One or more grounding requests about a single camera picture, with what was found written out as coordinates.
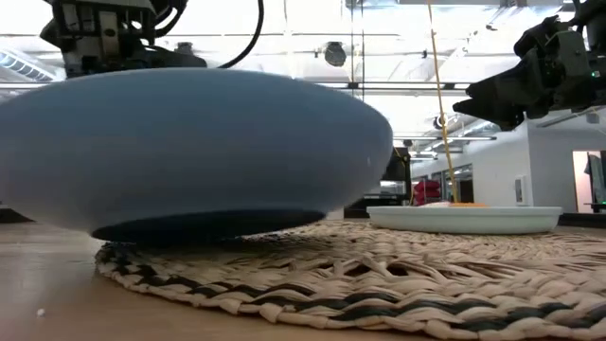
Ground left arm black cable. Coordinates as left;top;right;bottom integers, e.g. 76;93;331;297
151;0;264;70

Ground dark blue shallow bowl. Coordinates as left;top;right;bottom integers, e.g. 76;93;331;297
0;66;395;243

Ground red stacked seats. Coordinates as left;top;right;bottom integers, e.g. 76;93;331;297
413;178;442;206

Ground long ceiling light strip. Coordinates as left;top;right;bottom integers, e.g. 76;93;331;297
0;81;472;92

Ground silver ventilation duct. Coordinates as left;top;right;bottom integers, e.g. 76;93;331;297
466;120;503;139

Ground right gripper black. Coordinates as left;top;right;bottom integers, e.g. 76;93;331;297
453;32;602;132

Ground pale blue plate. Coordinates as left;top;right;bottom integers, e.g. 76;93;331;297
366;205;563;236

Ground dark hanging garment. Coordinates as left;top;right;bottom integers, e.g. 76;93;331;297
584;152;606;205

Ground yellow hanging power cable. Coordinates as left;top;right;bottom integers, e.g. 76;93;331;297
425;0;459;205

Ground white ceiling air duct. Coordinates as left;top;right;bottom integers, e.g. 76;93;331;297
0;49;61;82

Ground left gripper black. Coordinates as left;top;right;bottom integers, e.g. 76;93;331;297
40;0;208;80

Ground round woven straw mat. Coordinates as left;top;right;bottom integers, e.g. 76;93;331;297
94;220;606;341

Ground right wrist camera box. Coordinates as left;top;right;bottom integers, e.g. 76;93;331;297
513;15;562;61

